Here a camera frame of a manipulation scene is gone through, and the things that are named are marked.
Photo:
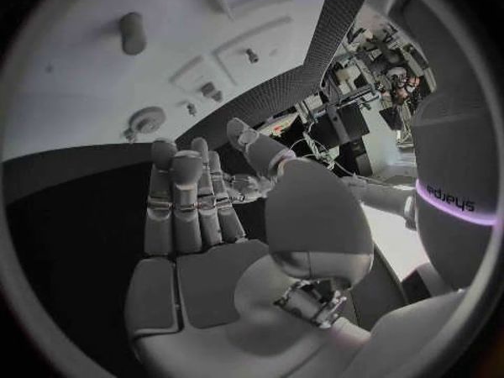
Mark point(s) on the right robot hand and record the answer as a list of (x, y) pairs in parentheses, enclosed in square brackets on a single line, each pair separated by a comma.
[(212, 283)]

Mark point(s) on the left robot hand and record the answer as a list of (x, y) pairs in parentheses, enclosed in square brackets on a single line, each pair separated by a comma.
[(252, 189)]

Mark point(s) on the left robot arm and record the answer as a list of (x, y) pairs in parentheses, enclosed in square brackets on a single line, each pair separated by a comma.
[(378, 197)]

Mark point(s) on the white task board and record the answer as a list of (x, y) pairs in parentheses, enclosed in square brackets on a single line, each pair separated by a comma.
[(78, 85)]

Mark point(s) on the small grey peg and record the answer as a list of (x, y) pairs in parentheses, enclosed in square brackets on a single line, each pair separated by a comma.
[(191, 108)]

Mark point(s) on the grey square plug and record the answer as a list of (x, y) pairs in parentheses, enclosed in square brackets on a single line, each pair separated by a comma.
[(210, 92)]

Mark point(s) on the black equipment rack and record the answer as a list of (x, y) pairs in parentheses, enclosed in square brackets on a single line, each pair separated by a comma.
[(348, 126)]

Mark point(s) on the grey gear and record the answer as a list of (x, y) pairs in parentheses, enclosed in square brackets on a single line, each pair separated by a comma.
[(147, 119)]

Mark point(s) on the small grey plug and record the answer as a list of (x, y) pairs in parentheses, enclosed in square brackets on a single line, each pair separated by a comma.
[(250, 55)]

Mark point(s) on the grey short cylinder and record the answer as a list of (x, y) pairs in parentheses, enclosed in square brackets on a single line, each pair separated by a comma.
[(133, 34)]

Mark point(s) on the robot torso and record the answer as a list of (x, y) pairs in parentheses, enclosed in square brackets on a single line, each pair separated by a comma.
[(452, 163)]

